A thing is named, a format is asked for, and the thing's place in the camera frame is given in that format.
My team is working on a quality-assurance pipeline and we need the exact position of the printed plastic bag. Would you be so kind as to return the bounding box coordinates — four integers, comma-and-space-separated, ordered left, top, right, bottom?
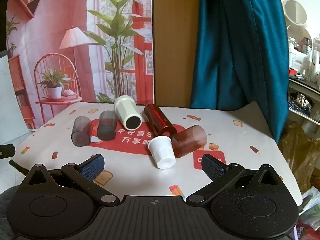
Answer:
295, 186, 320, 240

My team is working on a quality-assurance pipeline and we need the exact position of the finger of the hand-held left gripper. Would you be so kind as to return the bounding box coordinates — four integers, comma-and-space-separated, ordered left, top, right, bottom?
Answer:
0, 144, 16, 159

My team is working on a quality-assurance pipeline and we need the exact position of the yellow plastic bag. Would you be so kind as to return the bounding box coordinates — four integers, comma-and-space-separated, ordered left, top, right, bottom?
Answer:
278, 122, 320, 194

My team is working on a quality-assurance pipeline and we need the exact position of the white storage shelf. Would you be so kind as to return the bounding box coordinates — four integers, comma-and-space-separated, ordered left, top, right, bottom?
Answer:
287, 75, 320, 140

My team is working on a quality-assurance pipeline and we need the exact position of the grey transparent cup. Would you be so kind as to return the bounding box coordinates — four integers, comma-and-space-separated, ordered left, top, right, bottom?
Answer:
97, 110, 118, 141
71, 116, 91, 147

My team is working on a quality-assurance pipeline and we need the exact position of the round white mirror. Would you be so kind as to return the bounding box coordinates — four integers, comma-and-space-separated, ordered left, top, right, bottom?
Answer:
282, 0, 309, 28

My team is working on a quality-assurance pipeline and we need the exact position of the wide brown transparent cup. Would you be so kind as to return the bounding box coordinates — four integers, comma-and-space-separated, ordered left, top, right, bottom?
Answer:
171, 125, 208, 158

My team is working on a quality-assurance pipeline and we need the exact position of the white printed tablecloth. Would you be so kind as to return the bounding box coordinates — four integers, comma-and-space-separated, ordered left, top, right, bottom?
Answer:
14, 101, 303, 205

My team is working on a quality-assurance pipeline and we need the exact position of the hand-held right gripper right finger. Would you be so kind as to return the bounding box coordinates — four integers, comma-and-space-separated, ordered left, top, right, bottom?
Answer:
185, 154, 284, 206

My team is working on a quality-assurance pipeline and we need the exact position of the white marble board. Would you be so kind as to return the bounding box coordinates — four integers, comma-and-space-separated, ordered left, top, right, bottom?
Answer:
0, 54, 28, 144

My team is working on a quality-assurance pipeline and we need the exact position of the teal curtain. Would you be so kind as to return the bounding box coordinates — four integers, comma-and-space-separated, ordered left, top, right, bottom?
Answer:
189, 0, 290, 145

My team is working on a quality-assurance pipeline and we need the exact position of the printed room scene wall cloth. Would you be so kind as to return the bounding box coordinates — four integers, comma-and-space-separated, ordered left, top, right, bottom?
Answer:
5, 0, 154, 131

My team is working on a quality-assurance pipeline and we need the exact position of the grey fluffy cloth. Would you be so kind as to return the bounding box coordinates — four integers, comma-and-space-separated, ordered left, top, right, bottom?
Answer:
0, 187, 27, 240

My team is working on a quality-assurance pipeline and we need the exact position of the small white ribbed cup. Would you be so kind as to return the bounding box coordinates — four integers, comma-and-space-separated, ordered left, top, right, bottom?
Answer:
148, 135, 176, 170

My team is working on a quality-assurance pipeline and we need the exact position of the white cup with black inside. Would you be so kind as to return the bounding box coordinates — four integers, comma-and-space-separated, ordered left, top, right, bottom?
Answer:
114, 95, 142, 130

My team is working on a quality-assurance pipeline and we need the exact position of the wooden cabinet panel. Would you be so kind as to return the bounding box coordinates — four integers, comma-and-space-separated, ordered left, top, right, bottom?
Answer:
152, 0, 201, 108

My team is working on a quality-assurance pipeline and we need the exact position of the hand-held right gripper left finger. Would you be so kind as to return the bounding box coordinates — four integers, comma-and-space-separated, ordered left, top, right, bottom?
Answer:
24, 154, 120, 205

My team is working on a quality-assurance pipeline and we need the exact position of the tall dark red transparent cup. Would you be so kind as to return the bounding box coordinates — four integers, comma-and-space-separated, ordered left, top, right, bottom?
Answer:
144, 103, 178, 138

